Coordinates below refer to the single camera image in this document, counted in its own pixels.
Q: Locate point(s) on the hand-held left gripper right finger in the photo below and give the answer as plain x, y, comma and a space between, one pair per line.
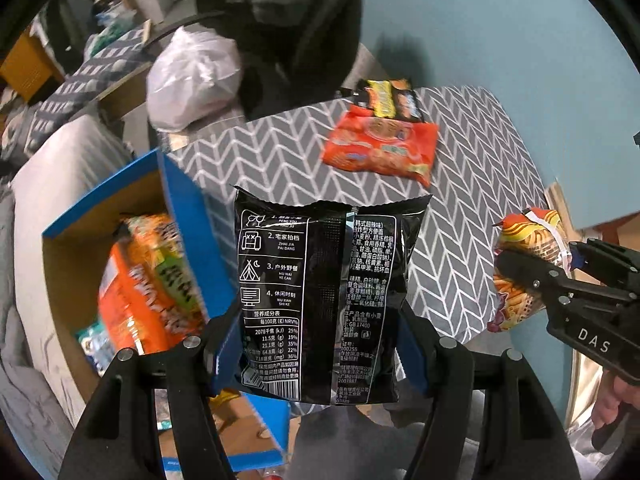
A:
412, 355

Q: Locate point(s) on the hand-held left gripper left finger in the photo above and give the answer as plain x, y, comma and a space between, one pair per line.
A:
222, 360

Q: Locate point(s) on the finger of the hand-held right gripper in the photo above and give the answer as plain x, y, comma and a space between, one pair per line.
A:
610, 265
530, 272

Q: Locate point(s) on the yellow striped snack packet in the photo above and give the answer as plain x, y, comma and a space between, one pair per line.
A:
520, 230

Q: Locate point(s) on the orange and green snack packet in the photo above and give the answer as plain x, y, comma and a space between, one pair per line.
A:
135, 300

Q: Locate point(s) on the light blue snack packet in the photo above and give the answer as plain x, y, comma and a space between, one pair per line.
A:
97, 347

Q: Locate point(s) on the blue-rimmed cardboard box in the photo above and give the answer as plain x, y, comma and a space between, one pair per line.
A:
65, 280

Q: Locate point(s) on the person's right hand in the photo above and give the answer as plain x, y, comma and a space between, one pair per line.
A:
622, 395

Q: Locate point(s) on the red noodle packet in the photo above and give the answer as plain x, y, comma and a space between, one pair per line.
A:
380, 145

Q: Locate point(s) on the grey duvet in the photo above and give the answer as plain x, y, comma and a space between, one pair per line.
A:
25, 400

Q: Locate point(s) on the grey chevron table cover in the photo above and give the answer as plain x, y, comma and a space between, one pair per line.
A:
280, 160

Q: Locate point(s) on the black and yellow noodle packet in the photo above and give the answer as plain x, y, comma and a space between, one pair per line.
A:
387, 100

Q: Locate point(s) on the white plastic bag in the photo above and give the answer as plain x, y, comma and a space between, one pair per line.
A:
195, 75

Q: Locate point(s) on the blue-grey patterned cloth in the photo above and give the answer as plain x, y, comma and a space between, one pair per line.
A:
85, 85

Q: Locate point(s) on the teal plastic bag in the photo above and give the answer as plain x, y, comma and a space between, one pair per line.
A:
107, 35

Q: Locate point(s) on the dark grey fleece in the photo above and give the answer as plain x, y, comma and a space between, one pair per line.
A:
300, 10

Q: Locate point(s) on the orange wooden cabinet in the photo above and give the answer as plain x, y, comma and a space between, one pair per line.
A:
27, 65

